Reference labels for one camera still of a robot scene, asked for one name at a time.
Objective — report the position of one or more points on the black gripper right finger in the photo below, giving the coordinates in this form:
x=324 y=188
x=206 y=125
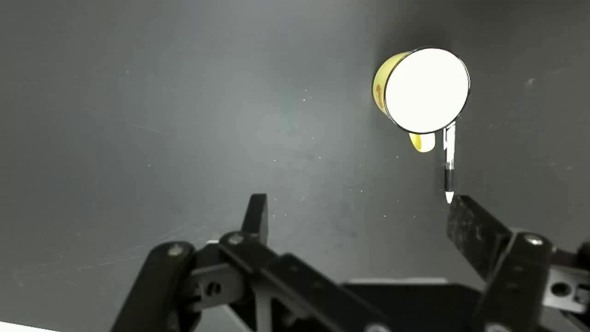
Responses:
x=517 y=269

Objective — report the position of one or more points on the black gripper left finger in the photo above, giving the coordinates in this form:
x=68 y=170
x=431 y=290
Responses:
x=246 y=245

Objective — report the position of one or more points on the black and silver pen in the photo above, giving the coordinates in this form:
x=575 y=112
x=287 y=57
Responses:
x=449 y=159

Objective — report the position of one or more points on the yellow enamel mug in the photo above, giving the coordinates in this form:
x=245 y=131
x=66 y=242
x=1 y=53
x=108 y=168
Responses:
x=425 y=92

